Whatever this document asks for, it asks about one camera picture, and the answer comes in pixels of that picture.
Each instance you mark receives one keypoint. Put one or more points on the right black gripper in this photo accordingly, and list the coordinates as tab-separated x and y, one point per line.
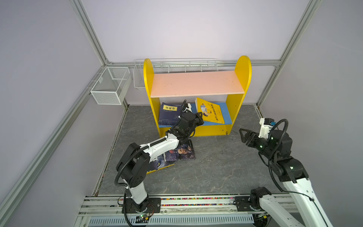
251	135

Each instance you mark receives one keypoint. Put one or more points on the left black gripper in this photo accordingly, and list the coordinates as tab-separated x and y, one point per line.
200	120

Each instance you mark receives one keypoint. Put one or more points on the yellow cartoon cover book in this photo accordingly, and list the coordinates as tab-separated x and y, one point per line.
210	112

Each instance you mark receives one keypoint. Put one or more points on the black book white characters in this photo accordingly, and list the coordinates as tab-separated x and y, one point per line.
158	164

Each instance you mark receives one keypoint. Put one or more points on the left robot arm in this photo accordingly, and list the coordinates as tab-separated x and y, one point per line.
133	166

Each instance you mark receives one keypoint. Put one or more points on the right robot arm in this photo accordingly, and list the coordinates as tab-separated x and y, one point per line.
289	176

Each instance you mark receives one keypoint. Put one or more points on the purple cover book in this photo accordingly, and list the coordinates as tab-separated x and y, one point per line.
183	152

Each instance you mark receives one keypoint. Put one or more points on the yellow wooden bookshelf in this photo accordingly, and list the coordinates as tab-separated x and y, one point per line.
233	84

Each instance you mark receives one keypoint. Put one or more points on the white mesh box basket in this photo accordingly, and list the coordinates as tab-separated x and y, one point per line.
111	86

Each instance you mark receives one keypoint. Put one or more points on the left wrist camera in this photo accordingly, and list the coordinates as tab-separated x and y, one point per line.
186	108

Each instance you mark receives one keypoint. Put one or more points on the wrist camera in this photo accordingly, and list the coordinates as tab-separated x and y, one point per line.
186	108
266	125

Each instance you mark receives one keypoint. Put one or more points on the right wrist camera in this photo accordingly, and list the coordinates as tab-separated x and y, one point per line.
266	125

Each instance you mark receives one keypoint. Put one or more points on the white wire rack basket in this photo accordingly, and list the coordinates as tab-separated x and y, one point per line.
172	65

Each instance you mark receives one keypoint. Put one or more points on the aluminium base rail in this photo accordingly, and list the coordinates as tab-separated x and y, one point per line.
172	204

